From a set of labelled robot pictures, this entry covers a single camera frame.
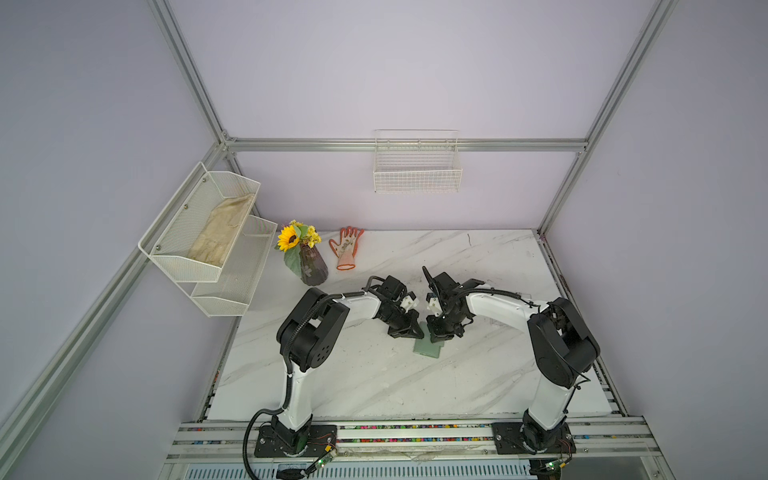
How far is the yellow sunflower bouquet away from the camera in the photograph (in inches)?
33.8

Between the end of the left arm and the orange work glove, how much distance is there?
298mm

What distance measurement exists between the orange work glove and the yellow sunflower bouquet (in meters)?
0.23

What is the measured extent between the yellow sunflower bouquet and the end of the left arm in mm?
258

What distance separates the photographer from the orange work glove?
111cm

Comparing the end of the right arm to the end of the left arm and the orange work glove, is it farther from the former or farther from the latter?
the orange work glove

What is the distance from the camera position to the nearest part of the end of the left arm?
832 mm

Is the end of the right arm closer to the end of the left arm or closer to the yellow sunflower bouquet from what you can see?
the end of the left arm

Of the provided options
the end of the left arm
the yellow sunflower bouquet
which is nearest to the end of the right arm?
the end of the left arm
